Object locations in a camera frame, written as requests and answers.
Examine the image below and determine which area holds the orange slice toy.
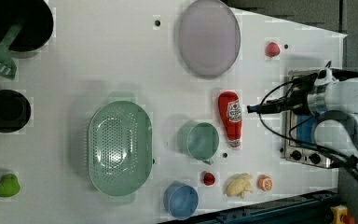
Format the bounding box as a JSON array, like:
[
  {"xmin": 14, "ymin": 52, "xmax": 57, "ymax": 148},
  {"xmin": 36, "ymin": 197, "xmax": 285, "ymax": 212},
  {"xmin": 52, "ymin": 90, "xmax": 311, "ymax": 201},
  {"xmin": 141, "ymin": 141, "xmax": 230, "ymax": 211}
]
[{"xmin": 257, "ymin": 175, "xmax": 273, "ymax": 191}]

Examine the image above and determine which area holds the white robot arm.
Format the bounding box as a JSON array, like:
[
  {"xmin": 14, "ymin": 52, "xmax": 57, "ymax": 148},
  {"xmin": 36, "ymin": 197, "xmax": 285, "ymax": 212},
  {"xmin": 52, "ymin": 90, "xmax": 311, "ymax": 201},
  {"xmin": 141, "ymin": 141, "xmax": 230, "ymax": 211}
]
[{"xmin": 247, "ymin": 67, "xmax": 358, "ymax": 151}]

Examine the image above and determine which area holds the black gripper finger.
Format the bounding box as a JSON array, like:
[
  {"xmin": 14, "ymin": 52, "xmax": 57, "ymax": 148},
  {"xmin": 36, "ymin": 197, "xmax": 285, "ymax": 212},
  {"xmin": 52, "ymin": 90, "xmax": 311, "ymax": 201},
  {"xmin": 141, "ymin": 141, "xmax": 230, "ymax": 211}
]
[{"xmin": 246, "ymin": 105, "xmax": 262, "ymax": 114}]

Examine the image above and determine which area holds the green toy pear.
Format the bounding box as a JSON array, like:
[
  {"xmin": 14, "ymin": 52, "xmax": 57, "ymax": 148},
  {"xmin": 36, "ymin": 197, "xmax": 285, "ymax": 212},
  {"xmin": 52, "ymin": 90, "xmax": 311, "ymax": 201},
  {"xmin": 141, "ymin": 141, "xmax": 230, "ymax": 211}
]
[{"xmin": 0, "ymin": 174, "xmax": 21, "ymax": 198}]

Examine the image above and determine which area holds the grey round plate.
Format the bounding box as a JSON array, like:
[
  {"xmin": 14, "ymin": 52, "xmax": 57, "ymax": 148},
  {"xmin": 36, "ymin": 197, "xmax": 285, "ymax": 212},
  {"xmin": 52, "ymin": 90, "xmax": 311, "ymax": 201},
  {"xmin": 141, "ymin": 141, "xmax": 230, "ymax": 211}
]
[{"xmin": 178, "ymin": 0, "xmax": 241, "ymax": 77}]

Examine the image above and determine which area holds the large black cup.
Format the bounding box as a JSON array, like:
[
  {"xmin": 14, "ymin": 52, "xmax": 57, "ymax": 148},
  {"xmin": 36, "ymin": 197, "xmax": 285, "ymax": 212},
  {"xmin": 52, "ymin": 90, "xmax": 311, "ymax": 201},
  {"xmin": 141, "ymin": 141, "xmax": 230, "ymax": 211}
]
[{"xmin": 0, "ymin": 0, "xmax": 54, "ymax": 52}]

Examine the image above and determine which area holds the yellow toy banana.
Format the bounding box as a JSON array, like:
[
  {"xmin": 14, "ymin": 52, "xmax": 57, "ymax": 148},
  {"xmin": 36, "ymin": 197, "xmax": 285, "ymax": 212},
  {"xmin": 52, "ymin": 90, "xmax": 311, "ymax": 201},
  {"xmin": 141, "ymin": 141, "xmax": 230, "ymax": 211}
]
[{"xmin": 226, "ymin": 174, "xmax": 254, "ymax": 199}]

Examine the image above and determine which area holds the green oval strainer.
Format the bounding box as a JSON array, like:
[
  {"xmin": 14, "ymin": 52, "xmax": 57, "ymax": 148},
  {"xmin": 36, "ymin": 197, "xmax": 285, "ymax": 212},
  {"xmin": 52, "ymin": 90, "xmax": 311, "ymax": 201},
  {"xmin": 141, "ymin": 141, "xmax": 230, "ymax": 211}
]
[{"xmin": 87, "ymin": 91, "xmax": 153, "ymax": 204}]

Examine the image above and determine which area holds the green spatula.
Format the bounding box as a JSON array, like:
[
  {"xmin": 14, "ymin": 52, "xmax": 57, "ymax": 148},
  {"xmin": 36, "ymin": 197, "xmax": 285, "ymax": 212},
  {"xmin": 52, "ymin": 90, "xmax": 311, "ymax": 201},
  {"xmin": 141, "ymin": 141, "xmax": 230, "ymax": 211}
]
[{"xmin": 0, "ymin": 19, "xmax": 24, "ymax": 79}]

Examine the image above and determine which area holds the green mug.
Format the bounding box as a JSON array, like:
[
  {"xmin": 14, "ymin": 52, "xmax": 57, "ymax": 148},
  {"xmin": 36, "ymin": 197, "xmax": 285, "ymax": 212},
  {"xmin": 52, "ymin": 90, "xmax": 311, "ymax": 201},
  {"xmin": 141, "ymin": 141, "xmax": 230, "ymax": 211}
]
[{"xmin": 176, "ymin": 120, "xmax": 220, "ymax": 165}]

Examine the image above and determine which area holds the small red strawberry toy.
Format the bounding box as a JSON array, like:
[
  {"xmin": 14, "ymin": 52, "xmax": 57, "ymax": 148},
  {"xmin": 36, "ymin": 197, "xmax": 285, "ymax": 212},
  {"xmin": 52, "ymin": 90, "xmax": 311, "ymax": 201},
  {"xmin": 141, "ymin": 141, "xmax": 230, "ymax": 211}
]
[{"xmin": 203, "ymin": 173, "xmax": 215, "ymax": 186}]

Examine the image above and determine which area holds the red ketchup bottle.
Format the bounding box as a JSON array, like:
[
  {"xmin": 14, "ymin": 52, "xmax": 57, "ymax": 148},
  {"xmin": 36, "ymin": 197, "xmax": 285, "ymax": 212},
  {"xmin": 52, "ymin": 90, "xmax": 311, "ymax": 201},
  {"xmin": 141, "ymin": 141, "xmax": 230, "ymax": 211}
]
[{"xmin": 218, "ymin": 91, "xmax": 242, "ymax": 147}]

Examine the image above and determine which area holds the small black cup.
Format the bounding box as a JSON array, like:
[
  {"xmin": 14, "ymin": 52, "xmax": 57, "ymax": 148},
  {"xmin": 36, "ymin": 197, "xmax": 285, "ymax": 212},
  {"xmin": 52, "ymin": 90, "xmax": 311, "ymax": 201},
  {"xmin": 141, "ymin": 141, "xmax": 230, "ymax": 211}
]
[{"xmin": 0, "ymin": 90, "xmax": 32, "ymax": 133}]

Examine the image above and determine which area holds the black toaster oven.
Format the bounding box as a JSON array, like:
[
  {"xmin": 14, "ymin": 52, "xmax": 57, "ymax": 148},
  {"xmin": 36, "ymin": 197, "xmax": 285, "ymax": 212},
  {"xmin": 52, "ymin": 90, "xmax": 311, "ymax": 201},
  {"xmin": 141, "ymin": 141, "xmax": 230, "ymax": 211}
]
[{"xmin": 282, "ymin": 70, "xmax": 334, "ymax": 169}]

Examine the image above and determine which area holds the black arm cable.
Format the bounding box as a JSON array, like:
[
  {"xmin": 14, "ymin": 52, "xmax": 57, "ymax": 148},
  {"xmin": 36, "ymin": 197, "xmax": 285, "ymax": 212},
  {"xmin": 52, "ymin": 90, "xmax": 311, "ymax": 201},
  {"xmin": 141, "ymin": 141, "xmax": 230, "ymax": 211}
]
[{"xmin": 257, "ymin": 74, "xmax": 358, "ymax": 218}]

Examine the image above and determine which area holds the blue cup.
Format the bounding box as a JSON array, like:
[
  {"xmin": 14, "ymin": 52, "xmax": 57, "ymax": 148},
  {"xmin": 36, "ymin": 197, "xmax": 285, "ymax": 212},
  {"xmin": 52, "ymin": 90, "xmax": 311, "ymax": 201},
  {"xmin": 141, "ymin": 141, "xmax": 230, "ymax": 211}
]
[{"xmin": 163, "ymin": 181, "xmax": 199, "ymax": 220}]

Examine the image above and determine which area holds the blue metal frame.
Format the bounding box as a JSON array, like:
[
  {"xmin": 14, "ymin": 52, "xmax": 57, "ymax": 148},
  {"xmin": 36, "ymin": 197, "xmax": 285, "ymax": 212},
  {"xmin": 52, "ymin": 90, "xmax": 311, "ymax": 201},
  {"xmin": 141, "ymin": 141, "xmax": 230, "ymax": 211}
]
[{"xmin": 159, "ymin": 190, "xmax": 340, "ymax": 224}]

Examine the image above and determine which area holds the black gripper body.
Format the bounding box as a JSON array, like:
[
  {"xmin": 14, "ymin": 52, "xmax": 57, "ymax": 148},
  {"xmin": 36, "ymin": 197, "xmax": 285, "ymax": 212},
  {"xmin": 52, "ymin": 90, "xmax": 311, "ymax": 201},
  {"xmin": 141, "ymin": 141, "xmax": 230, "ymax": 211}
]
[{"xmin": 260, "ymin": 85, "xmax": 310, "ymax": 116}]

